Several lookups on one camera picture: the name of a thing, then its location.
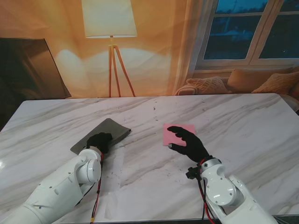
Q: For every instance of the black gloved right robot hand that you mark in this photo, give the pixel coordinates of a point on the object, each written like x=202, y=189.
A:
x=194, y=147

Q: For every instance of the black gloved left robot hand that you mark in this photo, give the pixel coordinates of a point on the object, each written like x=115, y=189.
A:
x=100, y=141

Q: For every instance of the grey fabric storage pouch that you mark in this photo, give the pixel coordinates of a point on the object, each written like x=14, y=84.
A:
x=105, y=127

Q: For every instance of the pink blue-backed paper sheet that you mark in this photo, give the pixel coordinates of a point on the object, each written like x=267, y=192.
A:
x=168, y=137

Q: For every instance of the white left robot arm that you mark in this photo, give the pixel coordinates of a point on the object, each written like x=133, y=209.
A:
x=58, y=186

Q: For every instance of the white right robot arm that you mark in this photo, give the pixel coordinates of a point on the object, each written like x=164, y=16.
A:
x=222, y=186

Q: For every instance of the beige knit cushion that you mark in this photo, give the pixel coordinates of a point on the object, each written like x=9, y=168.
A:
x=205, y=85

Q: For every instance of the plain orange cushion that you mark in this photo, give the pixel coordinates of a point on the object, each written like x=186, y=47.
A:
x=245, y=80

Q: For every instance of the cream sheer curtain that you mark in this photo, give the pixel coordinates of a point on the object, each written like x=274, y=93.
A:
x=187, y=46

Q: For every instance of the orange knit cushion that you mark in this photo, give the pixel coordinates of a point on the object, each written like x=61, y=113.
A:
x=280, y=82

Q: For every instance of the beige sofa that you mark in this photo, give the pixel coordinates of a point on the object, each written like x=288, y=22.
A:
x=292, y=100

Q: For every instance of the white framed night window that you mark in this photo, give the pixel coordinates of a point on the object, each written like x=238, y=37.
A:
x=233, y=35

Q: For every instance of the tripod floor lamp white shade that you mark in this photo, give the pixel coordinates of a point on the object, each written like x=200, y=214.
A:
x=109, y=18

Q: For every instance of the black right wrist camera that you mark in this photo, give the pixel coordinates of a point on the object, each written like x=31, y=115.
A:
x=192, y=173

